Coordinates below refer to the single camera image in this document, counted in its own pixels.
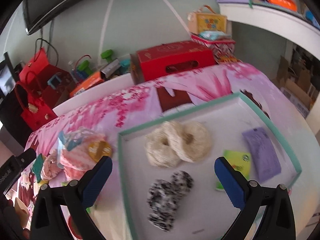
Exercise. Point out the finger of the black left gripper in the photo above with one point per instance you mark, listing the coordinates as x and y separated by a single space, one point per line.
11 170

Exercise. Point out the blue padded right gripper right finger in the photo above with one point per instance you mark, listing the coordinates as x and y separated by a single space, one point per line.
232 181

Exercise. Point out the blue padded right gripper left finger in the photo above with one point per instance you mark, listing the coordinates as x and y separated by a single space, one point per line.
94 180

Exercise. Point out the green tissue pack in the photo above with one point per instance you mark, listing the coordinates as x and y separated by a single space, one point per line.
240 161

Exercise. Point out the teal yellow sponge cloth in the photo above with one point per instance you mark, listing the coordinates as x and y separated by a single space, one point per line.
37 167

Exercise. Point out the purple paper packet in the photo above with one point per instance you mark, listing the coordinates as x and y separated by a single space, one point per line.
264 156

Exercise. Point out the cream knitted scrunchie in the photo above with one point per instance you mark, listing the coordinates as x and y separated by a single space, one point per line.
158 151
192 141

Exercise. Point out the leopard print scrunchie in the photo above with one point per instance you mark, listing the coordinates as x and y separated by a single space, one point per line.
164 199

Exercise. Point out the pink fabric scrunchie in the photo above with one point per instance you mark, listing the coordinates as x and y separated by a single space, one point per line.
50 168

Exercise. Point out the person's left hand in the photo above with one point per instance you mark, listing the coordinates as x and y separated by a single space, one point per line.
10 221

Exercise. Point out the bag of pink fluffy items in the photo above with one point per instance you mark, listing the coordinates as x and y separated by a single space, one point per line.
79 151

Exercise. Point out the pink floral bedsheet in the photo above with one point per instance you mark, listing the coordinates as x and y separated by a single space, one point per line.
117 105

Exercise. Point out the white tray with teal rim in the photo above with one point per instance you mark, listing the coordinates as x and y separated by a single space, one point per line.
205 213

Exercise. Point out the red felt handbag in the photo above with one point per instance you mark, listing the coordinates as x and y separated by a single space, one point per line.
37 103

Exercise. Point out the black monitor device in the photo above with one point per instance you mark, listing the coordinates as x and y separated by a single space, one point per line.
8 77

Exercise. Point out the red paper gift bag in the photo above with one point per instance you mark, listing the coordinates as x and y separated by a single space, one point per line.
52 83

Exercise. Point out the orange cardboard box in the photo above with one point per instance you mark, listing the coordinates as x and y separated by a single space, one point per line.
93 80

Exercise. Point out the cardboard boxes on floor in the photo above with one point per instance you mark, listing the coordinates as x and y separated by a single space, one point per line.
294 81

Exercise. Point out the green dumbbell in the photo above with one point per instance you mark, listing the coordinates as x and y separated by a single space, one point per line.
87 65

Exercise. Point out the red white patterned box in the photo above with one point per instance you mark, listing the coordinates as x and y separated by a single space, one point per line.
223 50

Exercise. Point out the blue wet wipes pack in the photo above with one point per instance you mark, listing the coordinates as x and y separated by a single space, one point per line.
214 35

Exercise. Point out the white shelf counter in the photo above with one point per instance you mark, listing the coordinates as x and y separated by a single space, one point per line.
278 22

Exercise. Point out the red gift box with handle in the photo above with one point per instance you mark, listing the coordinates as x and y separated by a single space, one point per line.
169 58

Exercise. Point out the yellow carry box with handle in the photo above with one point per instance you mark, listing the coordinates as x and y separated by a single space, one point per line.
206 19

